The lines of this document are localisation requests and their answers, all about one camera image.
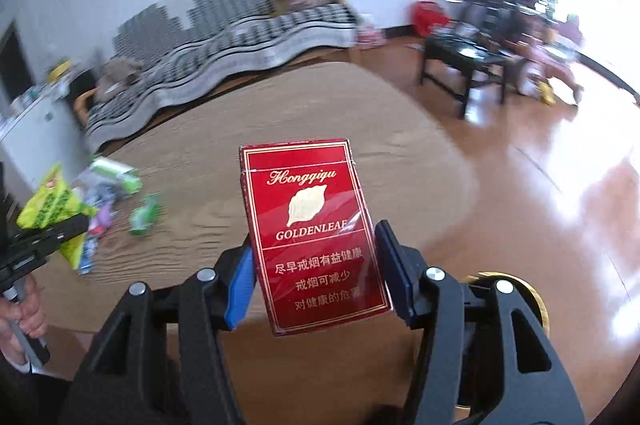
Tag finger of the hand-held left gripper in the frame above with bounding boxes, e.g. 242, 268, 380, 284
12, 213, 90, 257

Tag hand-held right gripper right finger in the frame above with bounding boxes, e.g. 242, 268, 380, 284
374, 219, 588, 425

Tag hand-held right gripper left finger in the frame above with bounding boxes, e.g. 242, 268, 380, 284
60, 235, 258, 425

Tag yellow-green snack packet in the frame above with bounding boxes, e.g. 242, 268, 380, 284
16, 162, 98, 271

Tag red cigarette pack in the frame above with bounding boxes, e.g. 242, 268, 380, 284
238, 138, 393, 337

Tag person's left forearm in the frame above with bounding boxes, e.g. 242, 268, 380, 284
0, 345, 71, 425

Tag person's left hand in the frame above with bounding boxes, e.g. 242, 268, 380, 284
0, 276, 49, 358

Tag blue and white wrapper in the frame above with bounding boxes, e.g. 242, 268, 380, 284
75, 232, 101, 276

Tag purple wrapper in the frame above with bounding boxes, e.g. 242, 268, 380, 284
87, 192, 121, 236

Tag green and white packet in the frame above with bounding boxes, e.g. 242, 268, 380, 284
75, 155, 143, 196

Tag small green wrapper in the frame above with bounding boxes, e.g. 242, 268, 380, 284
129, 192, 162, 237

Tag white cabinet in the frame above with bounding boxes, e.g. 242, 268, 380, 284
0, 95, 93, 178

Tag yellow tape roll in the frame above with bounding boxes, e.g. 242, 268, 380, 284
47, 60, 73, 81

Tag brown soft toy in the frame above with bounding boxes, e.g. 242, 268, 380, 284
95, 58, 146, 103

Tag black coffee table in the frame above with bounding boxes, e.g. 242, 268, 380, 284
417, 36, 516, 120

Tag pink bag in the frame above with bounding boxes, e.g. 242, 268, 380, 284
355, 22, 383, 48

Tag sofa with striped cover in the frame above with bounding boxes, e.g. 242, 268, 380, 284
82, 0, 361, 156

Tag red bag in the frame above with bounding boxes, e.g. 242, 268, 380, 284
410, 0, 451, 37

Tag pink tricycle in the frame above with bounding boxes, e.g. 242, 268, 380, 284
515, 40, 586, 106

